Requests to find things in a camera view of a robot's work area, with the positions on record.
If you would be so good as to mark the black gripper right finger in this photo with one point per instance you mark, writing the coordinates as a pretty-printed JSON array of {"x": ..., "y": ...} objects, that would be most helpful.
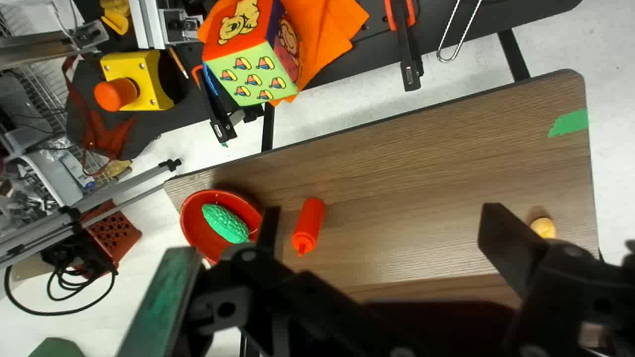
[{"x": 512, "y": 249}]

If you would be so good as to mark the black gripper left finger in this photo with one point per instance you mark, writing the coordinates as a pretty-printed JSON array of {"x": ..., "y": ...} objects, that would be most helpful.
[{"x": 268, "y": 229}]

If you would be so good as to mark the green bumpy gourd toy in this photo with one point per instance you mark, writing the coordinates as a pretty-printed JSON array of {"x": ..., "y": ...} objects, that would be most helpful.
[{"x": 227, "y": 223}]

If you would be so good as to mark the red bowl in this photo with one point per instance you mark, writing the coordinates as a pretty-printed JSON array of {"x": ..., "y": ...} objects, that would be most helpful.
[{"x": 199, "y": 231}]

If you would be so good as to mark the small yellow toy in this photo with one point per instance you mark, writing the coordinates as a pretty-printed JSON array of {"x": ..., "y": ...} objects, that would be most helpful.
[{"x": 544, "y": 227}]

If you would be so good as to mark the red squeeze bottle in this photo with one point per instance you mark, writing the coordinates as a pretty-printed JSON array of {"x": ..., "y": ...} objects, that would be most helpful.
[{"x": 310, "y": 225}]

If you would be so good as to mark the green tape strip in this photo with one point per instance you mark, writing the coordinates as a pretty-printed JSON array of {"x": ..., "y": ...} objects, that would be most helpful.
[{"x": 568, "y": 124}]

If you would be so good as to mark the red perforated crate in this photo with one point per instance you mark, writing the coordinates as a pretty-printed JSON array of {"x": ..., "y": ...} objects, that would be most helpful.
[{"x": 116, "y": 231}]

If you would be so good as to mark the black bag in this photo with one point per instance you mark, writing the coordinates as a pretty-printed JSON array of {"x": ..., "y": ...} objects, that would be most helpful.
[{"x": 141, "y": 130}]

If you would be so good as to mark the colourful bear print cube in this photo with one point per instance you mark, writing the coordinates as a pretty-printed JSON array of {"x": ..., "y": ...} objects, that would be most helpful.
[{"x": 254, "y": 60}]

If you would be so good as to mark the grey tripod with black feet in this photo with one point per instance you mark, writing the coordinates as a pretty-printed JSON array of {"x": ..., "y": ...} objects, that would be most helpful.
[{"x": 100, "y": 199}]

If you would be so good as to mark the yellow emergency stop button box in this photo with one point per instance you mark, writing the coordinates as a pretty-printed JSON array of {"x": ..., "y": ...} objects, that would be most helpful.
[{"x": 135, "y": 80}]

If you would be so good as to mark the orange cloth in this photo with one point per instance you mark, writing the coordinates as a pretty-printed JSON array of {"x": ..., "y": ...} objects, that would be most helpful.
[{"x": 328, "y": 30}]

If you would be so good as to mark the aluminium profile frame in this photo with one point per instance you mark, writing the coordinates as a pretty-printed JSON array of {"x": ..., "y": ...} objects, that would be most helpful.
[{"x": 155, "y": 23}]

